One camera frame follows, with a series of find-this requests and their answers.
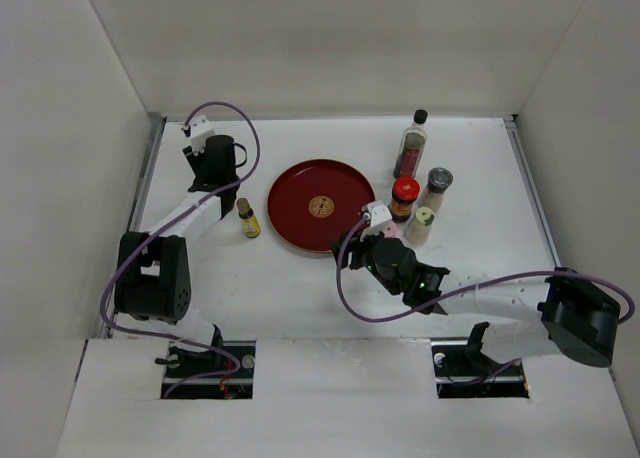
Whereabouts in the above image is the red lid sauce jar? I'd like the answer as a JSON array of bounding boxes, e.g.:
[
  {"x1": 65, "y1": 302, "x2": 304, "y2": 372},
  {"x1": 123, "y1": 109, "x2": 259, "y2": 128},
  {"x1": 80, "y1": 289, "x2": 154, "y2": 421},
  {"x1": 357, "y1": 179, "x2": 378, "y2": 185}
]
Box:
[{"x1": 389, "y1": 176, "x2": 420, "y2": 223}]

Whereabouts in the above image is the tall dark vinegar bottle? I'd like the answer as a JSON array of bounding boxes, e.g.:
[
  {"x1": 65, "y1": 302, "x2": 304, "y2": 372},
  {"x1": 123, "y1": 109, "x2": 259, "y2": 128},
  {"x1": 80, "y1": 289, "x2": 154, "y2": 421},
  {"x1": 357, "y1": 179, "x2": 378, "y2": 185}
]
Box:
[{"x1": 393, "y1": 109, "x2": 428, "y2": 178}]

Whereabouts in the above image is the grey lid salt grinder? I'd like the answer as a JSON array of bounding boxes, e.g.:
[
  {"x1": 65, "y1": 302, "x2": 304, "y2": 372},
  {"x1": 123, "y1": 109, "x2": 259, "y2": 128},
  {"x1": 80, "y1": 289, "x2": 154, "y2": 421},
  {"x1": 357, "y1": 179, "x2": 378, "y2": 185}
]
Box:
[{"x1": 417, "y1": 167, "x2": 453, "y2": 213}]

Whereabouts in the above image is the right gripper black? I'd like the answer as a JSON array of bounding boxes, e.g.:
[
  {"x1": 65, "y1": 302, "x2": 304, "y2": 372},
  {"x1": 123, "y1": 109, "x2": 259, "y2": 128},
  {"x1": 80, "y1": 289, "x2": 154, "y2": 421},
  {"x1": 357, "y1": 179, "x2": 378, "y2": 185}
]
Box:
[{"x1": 329, "y1": 222, "x2": 402, "y2": 295}]

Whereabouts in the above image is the pink lid spice shaker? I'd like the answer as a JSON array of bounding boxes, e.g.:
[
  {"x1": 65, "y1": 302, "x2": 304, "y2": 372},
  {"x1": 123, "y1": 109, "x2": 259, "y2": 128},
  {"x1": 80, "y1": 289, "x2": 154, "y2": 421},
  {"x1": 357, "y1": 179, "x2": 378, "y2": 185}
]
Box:
[{"x1": 384, "y1": 222, "x2": 397, "y2": 238}]

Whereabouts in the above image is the green lid spice shaker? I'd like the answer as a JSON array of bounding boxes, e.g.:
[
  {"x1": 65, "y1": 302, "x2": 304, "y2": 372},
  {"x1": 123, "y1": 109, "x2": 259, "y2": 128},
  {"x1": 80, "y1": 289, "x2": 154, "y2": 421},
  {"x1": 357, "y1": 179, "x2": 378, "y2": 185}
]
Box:
[{"x1": 404, "y1": 207, "x2": 435, "y2": 246}]

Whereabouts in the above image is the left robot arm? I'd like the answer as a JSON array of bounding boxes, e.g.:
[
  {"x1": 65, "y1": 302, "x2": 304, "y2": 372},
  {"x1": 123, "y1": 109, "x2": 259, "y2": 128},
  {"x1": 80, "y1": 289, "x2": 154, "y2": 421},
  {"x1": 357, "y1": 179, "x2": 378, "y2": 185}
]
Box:
[{"x1": 114, "y1": 135, "x2": 246, "y2": 377}]

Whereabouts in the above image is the yellow label small bottle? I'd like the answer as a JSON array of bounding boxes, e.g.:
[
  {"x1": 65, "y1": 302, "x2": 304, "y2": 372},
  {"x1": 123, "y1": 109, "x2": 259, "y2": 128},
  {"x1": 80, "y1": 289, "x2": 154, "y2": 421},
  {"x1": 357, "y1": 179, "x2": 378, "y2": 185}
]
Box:
[{"x1": 236, "y1": 198, "x2": 261, "y2": 238}]

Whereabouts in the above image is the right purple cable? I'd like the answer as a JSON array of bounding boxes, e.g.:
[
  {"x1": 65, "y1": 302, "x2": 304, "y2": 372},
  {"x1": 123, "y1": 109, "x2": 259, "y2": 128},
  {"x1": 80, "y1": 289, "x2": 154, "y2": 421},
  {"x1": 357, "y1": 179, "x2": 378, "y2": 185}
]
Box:
[{"x1": 335, "y1": 216, "x2": 636, "y2": 385}]

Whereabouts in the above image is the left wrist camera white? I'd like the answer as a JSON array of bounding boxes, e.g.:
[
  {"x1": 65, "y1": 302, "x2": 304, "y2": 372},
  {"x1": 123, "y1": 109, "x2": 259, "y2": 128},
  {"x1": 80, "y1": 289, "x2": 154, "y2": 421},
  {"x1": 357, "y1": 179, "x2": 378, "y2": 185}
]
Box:
[{"x1": 181, "y1": 114, "x2": 216, "y2": 155}]

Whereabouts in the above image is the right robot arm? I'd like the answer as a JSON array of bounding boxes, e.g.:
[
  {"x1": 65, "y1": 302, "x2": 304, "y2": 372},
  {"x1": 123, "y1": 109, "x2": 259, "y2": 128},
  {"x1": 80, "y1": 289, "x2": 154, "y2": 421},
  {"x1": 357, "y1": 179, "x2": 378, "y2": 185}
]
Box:
[{"x1": 331, "y1": 233, "x2": 629, "y2": 374}]

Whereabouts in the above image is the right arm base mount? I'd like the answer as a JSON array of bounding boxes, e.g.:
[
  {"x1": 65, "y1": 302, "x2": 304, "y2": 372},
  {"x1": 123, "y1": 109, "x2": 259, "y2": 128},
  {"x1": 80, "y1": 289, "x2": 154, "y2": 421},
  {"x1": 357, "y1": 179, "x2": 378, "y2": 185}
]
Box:
[{"x1": 431, "y1": 322, "x2": 529, "y2": 399}]

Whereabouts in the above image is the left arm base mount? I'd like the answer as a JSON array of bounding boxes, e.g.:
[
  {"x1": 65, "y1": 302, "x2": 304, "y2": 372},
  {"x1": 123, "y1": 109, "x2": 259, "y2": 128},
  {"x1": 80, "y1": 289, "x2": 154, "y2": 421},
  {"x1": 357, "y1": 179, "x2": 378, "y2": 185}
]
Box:
[{"x1": 155, "y1": 341, "x2": 257, "y2": 401}]

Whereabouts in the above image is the red round tray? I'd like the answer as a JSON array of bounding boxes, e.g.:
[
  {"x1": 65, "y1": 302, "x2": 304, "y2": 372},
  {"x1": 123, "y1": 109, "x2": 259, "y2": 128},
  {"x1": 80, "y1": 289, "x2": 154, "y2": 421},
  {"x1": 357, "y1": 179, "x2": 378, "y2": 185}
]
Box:
[{"x1": 266, "y1": 159, "x2": 376, "y2": 253}]

